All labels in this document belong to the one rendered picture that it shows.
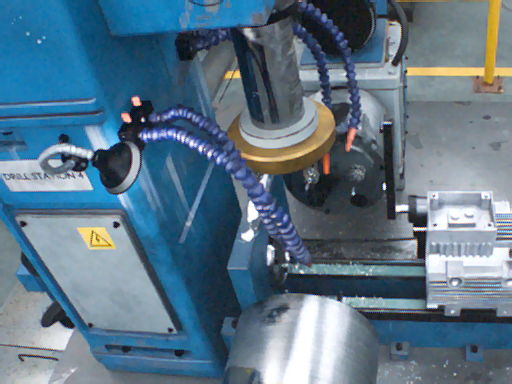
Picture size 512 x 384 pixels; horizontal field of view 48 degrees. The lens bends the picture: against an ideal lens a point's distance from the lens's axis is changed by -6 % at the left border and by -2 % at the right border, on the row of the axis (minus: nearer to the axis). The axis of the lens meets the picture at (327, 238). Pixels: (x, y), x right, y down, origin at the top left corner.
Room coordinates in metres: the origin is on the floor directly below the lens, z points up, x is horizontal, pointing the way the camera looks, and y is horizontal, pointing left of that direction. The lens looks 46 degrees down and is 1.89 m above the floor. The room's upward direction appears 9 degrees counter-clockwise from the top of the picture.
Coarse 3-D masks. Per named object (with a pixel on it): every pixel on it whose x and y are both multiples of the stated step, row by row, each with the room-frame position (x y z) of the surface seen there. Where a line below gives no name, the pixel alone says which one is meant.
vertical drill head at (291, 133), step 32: (256, 32) 0.76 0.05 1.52; (288, 32) 0.78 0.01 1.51; (256, 64) 0.76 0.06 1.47; (288, 64) 0.77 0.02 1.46; (256, 96) 0.77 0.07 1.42; (288, 96) 0.77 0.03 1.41; (256, 128) 0.77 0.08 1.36; (288, 128) 0.76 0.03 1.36; (320, 128) 0.78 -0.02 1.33; (256, 160) 0.72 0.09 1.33; (288, 160) 0.72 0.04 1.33
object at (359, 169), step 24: (312, 96) 1.17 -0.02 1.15; (336, 96) 1.13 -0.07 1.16; (336, 120) 1.04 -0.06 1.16; (336, 144) 0.99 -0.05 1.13; (360, 144) 0.99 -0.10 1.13; (336, 168) 1.00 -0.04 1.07; (360, 168) 0.97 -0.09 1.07; (384, 168) 0.97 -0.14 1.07; (336, 192) 1.00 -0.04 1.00; (360, 192) 0.98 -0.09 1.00
